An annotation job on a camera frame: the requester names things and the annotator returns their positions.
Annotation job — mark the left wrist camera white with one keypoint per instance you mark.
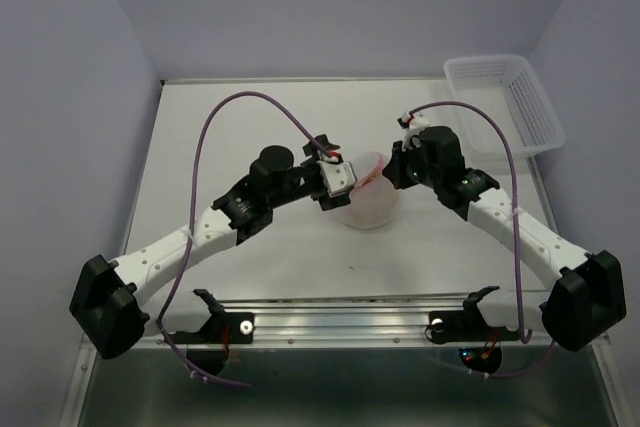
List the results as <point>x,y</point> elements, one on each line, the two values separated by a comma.
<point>339,178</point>

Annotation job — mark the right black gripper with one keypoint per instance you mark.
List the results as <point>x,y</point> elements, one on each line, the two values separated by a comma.
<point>393,169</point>

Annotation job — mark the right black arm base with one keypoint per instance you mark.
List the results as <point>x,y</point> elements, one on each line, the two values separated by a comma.
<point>480,353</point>

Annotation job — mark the aluminium mounting rail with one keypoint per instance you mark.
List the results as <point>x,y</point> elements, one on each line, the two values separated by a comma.
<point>349,323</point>

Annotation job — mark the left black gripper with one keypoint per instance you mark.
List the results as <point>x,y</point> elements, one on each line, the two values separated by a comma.
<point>327,201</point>

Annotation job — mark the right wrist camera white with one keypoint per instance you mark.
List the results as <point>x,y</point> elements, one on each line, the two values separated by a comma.
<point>412,124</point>

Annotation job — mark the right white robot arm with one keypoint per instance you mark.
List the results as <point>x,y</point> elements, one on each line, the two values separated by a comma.
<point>584,294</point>

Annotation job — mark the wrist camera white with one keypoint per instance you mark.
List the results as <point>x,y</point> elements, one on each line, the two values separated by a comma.
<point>412,124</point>
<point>339,178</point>

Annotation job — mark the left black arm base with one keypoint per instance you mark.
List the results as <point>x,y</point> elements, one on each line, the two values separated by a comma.
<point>200,330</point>

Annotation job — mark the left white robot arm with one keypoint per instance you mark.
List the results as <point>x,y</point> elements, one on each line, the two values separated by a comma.
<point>109,296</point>

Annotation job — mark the white plastic basket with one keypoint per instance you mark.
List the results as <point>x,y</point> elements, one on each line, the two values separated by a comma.
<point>507,89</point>

